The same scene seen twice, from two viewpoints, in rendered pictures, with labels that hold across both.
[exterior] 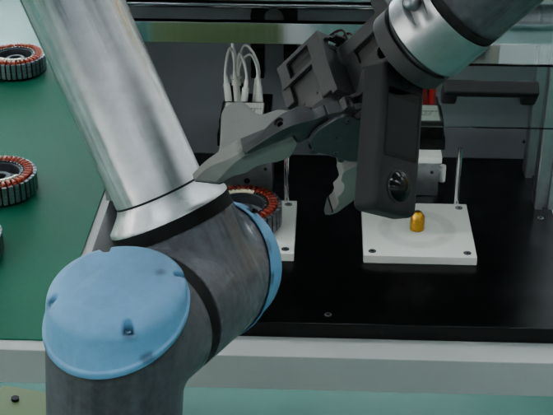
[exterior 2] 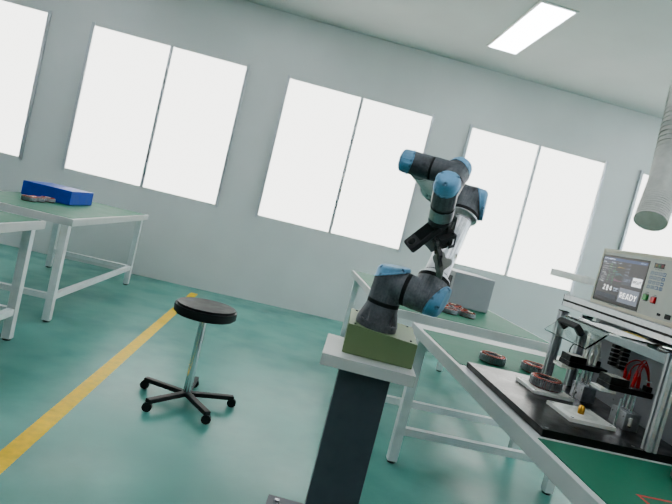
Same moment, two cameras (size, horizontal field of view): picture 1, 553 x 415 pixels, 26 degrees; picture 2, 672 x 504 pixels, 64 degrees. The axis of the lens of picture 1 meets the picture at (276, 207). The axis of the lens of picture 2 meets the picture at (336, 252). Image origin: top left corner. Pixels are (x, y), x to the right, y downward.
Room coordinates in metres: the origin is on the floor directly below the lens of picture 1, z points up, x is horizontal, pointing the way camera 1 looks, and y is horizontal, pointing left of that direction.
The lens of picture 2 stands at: (0.35, -1.71, 1.19)
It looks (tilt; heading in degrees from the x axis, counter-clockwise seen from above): 4 degrees down; 82
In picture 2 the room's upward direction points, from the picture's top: 14 degrees clockwise
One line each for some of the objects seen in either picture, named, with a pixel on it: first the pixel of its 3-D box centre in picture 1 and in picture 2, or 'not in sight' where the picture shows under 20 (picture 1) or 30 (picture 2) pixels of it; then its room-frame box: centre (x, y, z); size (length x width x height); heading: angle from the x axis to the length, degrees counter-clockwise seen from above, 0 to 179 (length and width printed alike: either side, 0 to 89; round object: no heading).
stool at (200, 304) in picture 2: not in sight; (196, 353); (0.15, 1.26, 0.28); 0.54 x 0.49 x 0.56; 178
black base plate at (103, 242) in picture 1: (328, 235); (563, 406); (1.45, -0.07, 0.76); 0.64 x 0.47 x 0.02; 88
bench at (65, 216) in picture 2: not in sight; (56, 246); (-1.33, 3.10, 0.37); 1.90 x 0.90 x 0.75; 88
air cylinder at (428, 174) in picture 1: (411, 170); (624, 418); (1.58, -0.20, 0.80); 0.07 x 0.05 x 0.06; 88
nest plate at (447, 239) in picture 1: (416, 232); (579, 415); (1.43, -0.19, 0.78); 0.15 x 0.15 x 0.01; 88
